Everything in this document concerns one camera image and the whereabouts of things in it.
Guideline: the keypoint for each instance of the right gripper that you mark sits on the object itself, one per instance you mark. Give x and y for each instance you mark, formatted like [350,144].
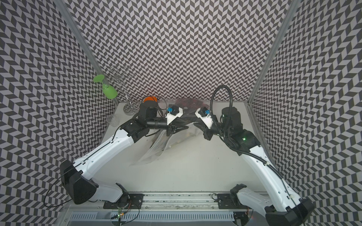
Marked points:
[208,134]

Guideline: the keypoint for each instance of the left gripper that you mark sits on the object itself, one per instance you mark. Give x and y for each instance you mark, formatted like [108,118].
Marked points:
[174,129]

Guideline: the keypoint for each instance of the clear plastic vacuum bag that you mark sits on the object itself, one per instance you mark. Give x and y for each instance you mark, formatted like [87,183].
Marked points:
[160,142]

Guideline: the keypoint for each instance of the red black plaid shirt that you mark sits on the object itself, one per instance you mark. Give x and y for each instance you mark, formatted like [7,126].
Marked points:
[190,103]

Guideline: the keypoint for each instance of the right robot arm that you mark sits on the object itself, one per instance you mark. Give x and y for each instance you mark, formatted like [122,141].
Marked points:
[282,206]

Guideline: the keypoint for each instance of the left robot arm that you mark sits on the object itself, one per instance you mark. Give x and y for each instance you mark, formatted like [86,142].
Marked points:
[77,176]

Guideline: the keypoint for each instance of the orange bowl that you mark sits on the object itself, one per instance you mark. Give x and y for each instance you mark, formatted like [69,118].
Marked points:
[150,98]

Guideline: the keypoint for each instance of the chrome glass holder stand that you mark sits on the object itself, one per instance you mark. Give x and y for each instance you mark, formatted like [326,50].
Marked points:
[118,77]

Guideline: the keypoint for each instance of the clear glass cup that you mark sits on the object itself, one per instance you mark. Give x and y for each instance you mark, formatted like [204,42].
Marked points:
[113,120]

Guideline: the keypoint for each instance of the green plastic wine glass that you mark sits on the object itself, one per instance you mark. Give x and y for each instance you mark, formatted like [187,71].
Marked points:
[108,90]

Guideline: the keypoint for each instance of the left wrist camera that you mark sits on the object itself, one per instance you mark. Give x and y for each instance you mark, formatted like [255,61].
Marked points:
[173,113]

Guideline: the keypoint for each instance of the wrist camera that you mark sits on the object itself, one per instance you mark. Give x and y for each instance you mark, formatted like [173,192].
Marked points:
[173,113]
[205,115]

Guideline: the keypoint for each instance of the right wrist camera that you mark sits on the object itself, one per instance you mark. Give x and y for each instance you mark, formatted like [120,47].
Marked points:
[205,115]

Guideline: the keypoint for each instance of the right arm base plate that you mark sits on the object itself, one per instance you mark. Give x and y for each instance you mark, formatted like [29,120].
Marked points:
[230,202]

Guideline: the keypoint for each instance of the aluminium front rail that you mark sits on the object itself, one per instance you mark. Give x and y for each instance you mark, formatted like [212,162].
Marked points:
[198,201]

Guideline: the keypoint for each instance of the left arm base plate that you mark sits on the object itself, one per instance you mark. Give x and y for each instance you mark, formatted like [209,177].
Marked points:
[130,201]

